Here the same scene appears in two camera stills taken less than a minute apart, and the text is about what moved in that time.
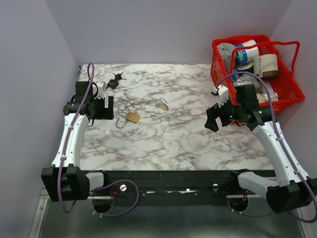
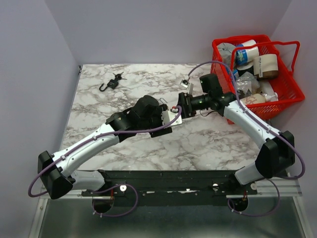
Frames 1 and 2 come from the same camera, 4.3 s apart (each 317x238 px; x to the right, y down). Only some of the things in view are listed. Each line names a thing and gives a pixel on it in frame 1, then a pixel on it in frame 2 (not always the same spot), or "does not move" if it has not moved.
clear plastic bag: (246, 79) does not move
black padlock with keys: (113, 83) does not move
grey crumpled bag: (226, 50) does not move
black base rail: (170, 188) does not move
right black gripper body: (227, 111) to (185, 99)
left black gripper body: (103, 113) to (156, 121)
